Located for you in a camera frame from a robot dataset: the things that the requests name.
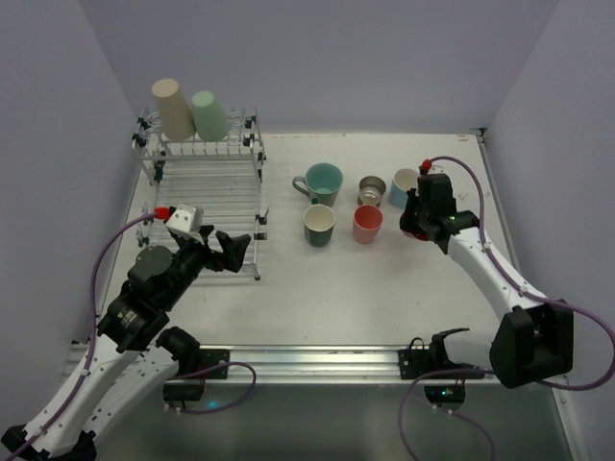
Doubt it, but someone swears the red mug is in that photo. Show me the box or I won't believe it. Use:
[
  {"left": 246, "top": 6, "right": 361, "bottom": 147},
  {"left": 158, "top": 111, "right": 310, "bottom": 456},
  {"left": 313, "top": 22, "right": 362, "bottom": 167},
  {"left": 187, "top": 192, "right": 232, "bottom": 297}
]
[{"left": 400, "top": 213, "right": 429, "bottom": 241}]

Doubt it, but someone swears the light blue patterned cup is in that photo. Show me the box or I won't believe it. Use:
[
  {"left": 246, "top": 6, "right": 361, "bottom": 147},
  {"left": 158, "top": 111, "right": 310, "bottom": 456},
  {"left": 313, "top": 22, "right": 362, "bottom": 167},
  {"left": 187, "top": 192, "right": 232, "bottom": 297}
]
[{"left": 389, "top": 168, "right": 419, "bottom": 209}]

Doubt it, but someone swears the pink tumbler cup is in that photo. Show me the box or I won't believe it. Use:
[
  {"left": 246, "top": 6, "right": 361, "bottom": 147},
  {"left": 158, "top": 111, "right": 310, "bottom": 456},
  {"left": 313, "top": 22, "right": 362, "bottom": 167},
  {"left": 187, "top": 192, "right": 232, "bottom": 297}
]
[{"left": 353, "top": 205, "right": 383, "bottom": 245}]

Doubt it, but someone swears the dark green mug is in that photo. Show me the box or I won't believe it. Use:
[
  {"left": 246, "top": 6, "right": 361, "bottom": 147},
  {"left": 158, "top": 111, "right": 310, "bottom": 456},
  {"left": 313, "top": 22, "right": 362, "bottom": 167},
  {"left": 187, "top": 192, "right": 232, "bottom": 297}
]
[{"left": 303, "top": 204, "right": 336, "bottom": 248}]

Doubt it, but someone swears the sage green mug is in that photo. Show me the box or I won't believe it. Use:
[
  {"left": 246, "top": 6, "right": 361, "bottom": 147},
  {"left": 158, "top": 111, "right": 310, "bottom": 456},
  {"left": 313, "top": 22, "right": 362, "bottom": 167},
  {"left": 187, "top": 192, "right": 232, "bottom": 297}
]
[{"left": 292, "top": 162, "right": 343, "bottom": 207}]

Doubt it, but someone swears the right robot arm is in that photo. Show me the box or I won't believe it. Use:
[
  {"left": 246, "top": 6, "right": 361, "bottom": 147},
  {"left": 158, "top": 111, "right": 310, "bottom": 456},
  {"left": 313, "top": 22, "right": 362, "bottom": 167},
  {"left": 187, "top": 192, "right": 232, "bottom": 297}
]
[{"left": 400, "top": 174, "right": 574, "bottom": 388}]

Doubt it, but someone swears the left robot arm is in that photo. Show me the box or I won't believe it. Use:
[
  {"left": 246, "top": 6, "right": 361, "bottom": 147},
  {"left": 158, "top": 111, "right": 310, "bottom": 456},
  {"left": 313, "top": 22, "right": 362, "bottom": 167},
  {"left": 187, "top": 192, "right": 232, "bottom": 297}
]
[{"left": 1, "top": 226, "right": 251, "bottom": 460}]

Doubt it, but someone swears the metal dish rack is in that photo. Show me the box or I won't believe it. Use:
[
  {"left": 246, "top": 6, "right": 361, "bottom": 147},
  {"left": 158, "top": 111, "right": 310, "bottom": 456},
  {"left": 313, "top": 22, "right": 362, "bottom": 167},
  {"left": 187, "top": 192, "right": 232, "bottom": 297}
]
[{"left": 132, "top": 109, "right": 269, "bottom": 280}]

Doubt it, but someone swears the light green tumbler cup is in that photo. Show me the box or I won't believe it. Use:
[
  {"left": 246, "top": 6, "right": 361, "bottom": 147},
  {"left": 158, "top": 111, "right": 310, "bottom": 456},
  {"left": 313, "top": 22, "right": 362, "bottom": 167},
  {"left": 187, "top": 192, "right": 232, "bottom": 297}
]
[{"left": 191, "top": 90, "right": 230, "bottom": 142}]

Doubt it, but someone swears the beige tumbler cup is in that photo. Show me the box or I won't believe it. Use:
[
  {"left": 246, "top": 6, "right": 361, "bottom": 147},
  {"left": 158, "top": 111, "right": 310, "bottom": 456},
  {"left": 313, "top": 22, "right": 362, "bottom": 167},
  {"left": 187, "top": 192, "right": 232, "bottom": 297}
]
[{"left": 151, "top": 79, "right": 196, "bottom": 142}]

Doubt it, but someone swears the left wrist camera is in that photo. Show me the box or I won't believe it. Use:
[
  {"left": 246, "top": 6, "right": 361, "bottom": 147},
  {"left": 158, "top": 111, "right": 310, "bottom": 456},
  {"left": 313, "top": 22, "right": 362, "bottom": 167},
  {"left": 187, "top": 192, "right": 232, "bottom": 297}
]
[{"left": 165, "top": 204, "right": 204, "bottom": 244}]

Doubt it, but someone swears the aluminium rail frame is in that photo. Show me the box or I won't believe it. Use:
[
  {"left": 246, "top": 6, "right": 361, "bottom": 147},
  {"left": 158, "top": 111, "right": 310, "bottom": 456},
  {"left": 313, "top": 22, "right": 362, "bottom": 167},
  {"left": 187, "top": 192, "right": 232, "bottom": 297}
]
[{"left": 47, "top": 128, "right": 578, "bottom": 461}]

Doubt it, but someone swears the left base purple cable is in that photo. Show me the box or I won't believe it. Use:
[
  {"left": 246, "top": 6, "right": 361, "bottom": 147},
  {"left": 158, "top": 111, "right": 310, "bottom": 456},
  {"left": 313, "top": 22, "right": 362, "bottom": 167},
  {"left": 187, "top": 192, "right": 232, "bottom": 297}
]
[{"left": 165, "top": 362, "right": 258, "bottom": 415}]

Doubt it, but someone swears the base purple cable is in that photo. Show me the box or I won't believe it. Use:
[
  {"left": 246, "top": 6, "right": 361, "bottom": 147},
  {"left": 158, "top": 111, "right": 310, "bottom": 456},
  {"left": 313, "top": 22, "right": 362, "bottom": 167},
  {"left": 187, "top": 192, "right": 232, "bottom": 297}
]
[
  {"left": 401, "top": 369, "right": 510, "bottom": 461},
  {"left": 165, "top": 362, "right": 258, "bottom": 415}
]

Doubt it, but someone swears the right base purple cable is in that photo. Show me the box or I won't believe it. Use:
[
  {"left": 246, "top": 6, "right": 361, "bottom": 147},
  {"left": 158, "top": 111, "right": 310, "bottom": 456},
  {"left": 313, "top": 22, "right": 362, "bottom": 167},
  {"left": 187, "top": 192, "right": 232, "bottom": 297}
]
[{"left": 401, "top": 369, "right": 510, "bottom": 461}]

